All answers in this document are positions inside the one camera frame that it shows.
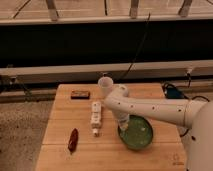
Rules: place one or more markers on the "white plastic cup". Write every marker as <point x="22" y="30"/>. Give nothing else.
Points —
<point x="106" y="85"/>

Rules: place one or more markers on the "red chili pepper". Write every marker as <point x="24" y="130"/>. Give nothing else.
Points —
<point x="72" y="144"/>

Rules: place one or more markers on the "brown rectangular block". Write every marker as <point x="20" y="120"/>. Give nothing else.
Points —
<point x="80" y="94"/>

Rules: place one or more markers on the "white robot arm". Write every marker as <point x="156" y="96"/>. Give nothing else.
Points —
<point x="192" y="114"/>

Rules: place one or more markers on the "green ceramic bowl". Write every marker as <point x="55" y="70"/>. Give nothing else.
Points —
<point x="138" y="135"/>

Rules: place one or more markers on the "wooden table top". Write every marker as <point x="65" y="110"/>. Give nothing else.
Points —
<point x="105" y="152"/>

